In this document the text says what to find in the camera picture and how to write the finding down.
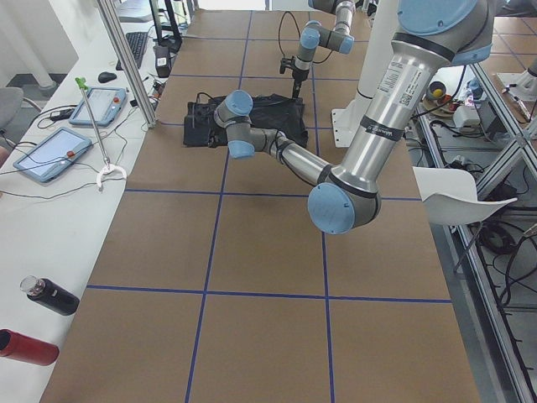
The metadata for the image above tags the black keyboard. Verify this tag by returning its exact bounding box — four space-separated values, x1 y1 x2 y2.
125 31 149 69

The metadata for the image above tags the red water bottle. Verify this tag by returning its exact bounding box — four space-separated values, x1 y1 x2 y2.
1 329 60 366

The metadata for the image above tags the black computer mouse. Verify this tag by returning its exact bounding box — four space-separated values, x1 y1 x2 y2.
97 71 117 84

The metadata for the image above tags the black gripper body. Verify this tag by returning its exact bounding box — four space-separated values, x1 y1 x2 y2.
279 57 310 82

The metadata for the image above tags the far blue teach pendant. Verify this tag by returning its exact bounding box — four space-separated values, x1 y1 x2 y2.
69 87 127 128

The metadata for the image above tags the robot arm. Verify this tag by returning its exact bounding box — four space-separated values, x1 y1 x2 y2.
213 1 497 234
279 0 356 98

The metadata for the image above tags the blue teach pendant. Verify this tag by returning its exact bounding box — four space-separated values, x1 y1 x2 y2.
69 87 127 128
13 128 92 183

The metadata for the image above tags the reacher grabber stick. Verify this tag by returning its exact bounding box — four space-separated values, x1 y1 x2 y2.
75 77 128 191

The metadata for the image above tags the white chair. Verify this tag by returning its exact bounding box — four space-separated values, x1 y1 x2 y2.
413 166 518 226

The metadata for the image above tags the black printed t-shirt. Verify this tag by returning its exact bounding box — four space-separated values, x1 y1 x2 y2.
182 92 310 149

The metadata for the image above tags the aluminium frame post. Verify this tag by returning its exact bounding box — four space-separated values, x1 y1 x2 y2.
96 0 156 128

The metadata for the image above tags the black water bottle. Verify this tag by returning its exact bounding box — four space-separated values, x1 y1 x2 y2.
19 275 80 316

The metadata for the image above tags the near blue teach pendant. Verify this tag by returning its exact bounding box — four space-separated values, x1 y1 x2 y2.
13 128 92 183

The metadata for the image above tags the brown paper table cover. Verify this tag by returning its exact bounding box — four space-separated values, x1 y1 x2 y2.
42 11 479 402

